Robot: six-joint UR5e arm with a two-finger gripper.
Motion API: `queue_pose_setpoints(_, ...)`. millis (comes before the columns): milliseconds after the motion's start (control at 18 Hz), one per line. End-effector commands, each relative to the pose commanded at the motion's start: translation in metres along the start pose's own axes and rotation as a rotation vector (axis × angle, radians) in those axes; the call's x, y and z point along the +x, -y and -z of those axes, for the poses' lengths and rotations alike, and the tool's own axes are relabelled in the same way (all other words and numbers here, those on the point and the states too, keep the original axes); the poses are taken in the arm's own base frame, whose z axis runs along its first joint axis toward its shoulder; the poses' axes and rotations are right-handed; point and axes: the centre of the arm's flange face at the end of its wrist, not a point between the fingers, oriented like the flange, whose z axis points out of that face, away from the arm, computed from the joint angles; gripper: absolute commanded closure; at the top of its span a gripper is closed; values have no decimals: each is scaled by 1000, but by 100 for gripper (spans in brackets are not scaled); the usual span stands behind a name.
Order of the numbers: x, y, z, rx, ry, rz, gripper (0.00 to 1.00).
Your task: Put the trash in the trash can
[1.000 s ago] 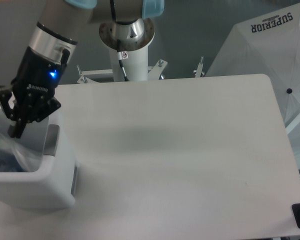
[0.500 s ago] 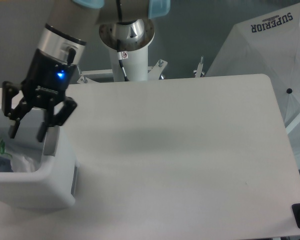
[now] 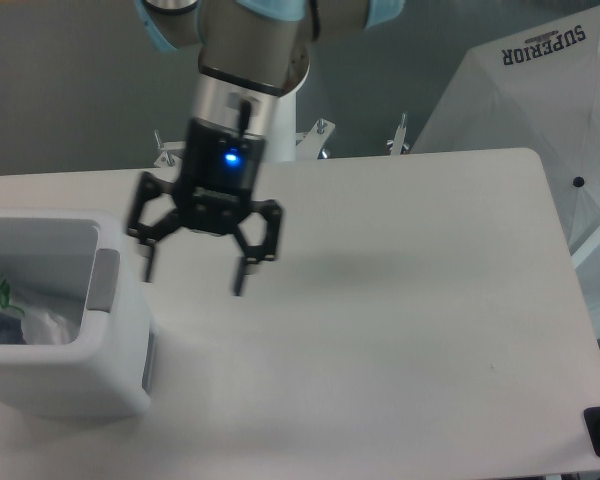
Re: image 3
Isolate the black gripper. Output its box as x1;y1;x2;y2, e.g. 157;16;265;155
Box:
126;119;284;296

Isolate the clear plastic bag green stripe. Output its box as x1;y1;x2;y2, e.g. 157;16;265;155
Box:
0;276;84;345

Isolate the clear plastic water bottle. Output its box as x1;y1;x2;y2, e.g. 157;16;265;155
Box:
0;314;26;345

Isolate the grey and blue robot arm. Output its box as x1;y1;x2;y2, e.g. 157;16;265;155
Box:
126;1;404;295

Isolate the white plastic trash can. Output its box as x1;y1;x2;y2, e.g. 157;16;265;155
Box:
0;208;157;417

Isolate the white Superior umbrella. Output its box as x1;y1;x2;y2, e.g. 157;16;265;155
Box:
414;6;600;338

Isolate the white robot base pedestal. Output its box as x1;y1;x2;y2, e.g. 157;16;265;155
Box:
263;78;306;163

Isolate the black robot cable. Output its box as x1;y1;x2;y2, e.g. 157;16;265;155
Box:
235;99;253;137

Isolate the white metal mounting frame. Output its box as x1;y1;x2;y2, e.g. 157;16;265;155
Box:
153;112;411;168

